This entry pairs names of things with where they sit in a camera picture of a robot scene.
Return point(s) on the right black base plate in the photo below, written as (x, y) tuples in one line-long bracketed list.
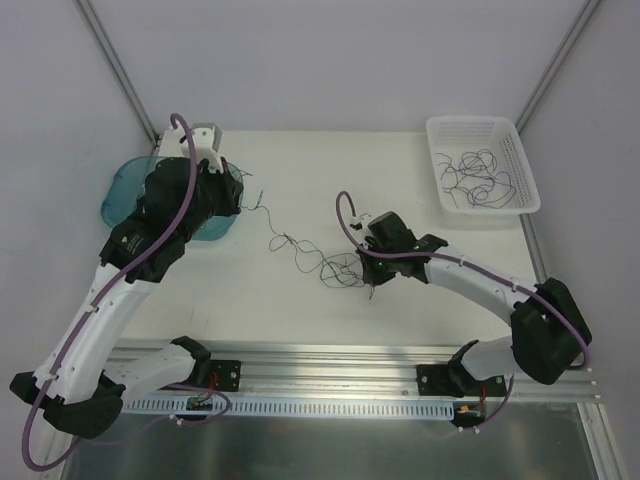
[(444, 380)]

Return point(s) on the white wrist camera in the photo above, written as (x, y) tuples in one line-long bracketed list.
[(359, 222), (206, 138)]

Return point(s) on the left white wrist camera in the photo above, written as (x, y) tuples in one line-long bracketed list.
[(206, 138)]

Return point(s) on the aluminium mounting rail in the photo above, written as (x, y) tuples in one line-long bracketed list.
[(351, 371)]

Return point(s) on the aluminium frame post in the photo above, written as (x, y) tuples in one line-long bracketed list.
[(117, 68), (577, 29)]

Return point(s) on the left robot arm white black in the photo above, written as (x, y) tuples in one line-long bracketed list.
[(73, 390)]

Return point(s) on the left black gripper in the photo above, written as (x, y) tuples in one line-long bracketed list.
[(228, 187)]

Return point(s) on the teal translucent plastic bin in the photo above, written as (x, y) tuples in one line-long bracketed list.
[(128, 186)]

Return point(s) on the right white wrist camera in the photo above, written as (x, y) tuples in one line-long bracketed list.
[(359, 222)]

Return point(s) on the white perforated plastic basket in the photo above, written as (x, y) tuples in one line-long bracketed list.
[(482, 174)]

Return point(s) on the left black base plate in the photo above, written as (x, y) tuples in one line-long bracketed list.
[(223, 375)]

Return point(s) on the white slotted cable duct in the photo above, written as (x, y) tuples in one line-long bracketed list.
[(191, 405)]

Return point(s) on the left aluminium frame post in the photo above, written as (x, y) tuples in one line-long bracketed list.
[(117, 68)]

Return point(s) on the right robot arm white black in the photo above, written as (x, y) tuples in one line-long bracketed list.
[(548, 333)]

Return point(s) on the right aluminium frame post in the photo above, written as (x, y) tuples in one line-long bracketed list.
[(577, 29)]

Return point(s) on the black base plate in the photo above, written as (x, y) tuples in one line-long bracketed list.
[(444, 380), (223, 375)]

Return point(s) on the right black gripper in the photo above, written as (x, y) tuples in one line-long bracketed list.
[(367, 261)]

